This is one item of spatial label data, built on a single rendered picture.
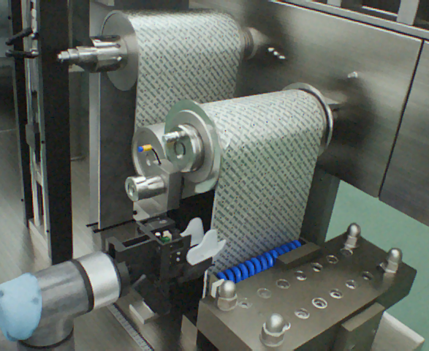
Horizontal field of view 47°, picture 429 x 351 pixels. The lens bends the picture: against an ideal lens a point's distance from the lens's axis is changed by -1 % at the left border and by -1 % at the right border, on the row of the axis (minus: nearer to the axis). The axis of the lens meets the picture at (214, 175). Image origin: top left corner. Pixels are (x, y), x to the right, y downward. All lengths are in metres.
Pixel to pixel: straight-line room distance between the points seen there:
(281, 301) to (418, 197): 0.30
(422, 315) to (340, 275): 1.75
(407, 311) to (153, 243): 2.05
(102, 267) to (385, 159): 0.54
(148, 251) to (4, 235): 0.55
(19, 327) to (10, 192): 0.74
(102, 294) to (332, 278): 0.42
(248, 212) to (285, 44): 0.39
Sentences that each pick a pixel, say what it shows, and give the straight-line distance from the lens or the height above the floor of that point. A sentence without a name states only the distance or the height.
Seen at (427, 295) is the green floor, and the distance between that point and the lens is 2.81.
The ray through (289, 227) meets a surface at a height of 1.07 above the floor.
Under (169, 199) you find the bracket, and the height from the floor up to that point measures 1.16.
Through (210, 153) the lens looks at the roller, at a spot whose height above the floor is 1.26.
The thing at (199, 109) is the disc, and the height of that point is 1.32.
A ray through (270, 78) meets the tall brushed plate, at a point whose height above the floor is 1.28.
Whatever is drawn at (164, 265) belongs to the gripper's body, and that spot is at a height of 1.12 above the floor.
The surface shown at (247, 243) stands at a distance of 0.89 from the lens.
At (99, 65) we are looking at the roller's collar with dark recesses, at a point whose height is 1.32.
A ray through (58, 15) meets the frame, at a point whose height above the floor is 1.40.
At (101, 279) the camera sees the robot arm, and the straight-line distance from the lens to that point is 0.68.
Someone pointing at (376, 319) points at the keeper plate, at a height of 1.00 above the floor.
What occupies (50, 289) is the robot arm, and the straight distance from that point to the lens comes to 0.66.
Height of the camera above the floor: 1.57
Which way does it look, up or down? 27 degrees down
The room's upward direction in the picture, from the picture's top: 7 degrees clockwise
